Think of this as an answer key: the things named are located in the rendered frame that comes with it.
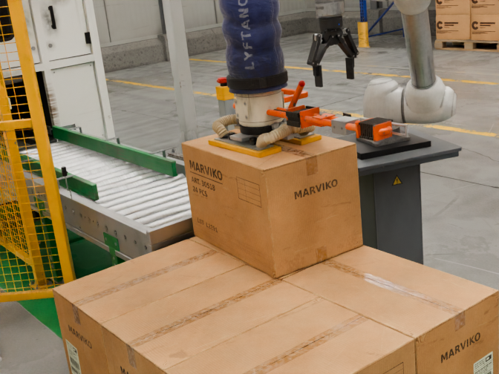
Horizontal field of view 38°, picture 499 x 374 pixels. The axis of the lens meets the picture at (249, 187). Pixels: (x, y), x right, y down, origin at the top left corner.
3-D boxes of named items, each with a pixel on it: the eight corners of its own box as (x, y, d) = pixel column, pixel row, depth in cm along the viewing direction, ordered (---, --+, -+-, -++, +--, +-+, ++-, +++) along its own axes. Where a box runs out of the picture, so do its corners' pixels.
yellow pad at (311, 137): (247, 133, 292) (246, 121, 290) (267, 128, 297) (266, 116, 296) (301, 145, 265) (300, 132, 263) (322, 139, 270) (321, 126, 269)
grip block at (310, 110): (285, 126, 254) (283, 109, 252) (307, 119, 259) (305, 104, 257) (300, 129, 247) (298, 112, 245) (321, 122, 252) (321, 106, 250)
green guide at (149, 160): (53, 138, 507) (50, 125, 504) (67, 134, 513) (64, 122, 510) (173, 176, 383) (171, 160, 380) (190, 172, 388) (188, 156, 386)
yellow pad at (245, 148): (208, 145, 282) (206, 132, 280) (229, 139, 287) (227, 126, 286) (259, 158, 255) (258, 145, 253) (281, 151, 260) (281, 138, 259)
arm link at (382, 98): (368, 123, 334) (365, 76, 328) (408, 122, 327) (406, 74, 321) (360, 132, 320) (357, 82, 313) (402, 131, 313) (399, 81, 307)
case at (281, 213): (194, 235, 302) (180, 142, 290) (272, 209, 321) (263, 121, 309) (275, 279, 253) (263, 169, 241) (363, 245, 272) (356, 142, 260)
